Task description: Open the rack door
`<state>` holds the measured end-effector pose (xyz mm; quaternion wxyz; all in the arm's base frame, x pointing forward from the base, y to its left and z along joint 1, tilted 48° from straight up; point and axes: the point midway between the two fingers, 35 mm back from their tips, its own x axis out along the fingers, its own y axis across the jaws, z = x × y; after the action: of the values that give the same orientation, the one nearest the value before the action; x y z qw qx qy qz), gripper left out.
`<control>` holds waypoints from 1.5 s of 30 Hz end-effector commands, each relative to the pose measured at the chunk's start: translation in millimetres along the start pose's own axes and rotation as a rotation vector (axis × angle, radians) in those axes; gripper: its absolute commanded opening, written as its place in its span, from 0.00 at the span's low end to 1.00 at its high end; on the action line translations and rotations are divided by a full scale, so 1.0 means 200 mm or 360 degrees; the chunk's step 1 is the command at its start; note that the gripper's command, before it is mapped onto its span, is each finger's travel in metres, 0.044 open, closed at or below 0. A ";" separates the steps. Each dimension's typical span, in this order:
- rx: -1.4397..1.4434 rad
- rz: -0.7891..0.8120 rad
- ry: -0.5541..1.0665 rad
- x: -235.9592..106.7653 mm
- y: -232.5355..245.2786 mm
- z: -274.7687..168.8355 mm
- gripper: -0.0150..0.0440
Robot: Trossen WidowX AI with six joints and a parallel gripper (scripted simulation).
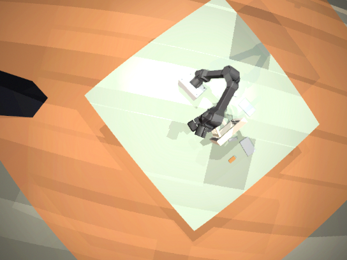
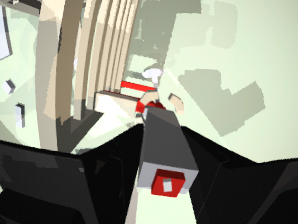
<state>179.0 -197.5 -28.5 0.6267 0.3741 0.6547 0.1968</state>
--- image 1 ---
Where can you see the orange rectangular block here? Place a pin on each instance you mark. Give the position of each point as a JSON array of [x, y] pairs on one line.
[[232, 159]]

